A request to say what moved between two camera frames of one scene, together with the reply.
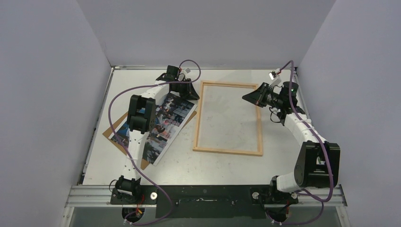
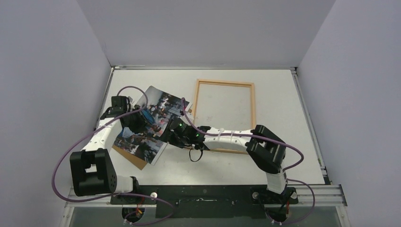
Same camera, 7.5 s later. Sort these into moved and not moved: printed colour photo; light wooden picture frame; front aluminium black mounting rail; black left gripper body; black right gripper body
Moved: black left gripper body; light wooden picture frame; black right gripper body
Not moved: front aluminium black mounting rail; printed colour photo
